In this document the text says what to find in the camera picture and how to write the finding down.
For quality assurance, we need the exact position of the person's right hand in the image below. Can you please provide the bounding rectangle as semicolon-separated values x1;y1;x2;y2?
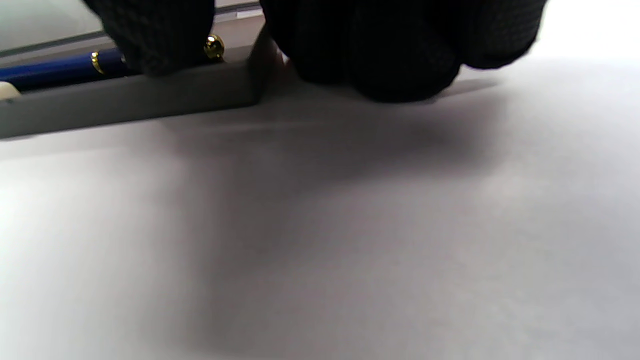
82;0;548;104

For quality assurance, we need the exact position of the black pencil case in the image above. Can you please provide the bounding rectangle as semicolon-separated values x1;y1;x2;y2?
0;0;287;140

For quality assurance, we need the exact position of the blue pen with gold trim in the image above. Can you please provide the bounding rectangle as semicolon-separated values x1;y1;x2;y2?
0;33;226;94

